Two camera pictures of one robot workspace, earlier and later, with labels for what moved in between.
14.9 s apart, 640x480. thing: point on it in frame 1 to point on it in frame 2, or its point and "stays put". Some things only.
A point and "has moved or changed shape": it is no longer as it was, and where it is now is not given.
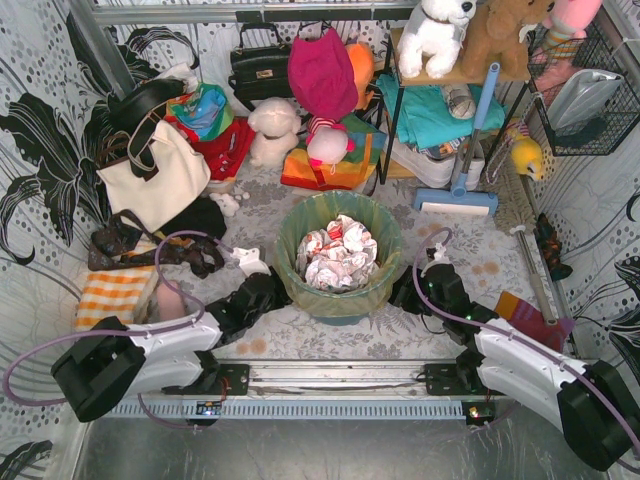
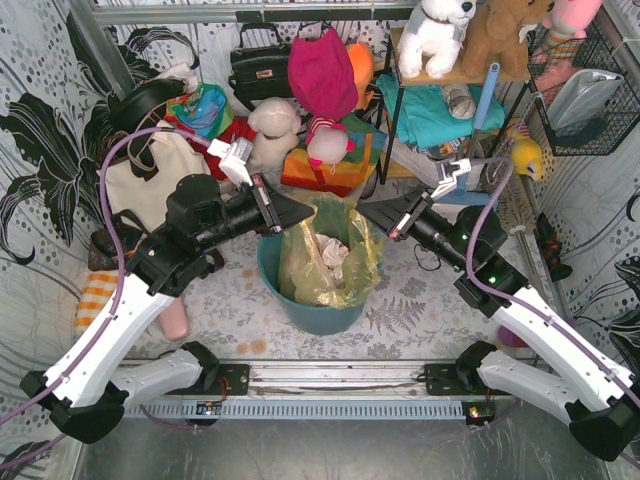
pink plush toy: [567, 22] stays put
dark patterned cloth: [551, 249] stays put
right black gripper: [406, 293] to [407, 216]
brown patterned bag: [126, 243] stays put
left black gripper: [273, 288] to [270, 209]
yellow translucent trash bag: [316, 210] has moved or changed shape
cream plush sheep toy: [276, 123] stays put
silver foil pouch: [580, 96] stays put
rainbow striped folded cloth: [354, 172] stays put
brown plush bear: [494, 33] stays put
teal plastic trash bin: [310, 214] to [303, 317]
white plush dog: [432, 39] stays put
